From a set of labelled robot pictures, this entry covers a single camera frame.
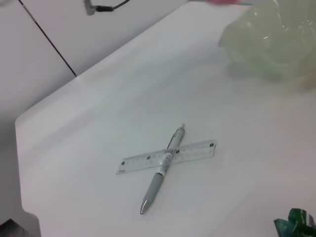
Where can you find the transparent plastic ruler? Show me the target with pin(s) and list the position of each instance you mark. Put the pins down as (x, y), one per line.
(138, 164)

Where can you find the grey white pen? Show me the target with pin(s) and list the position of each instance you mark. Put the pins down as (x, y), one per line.
(158, 182)

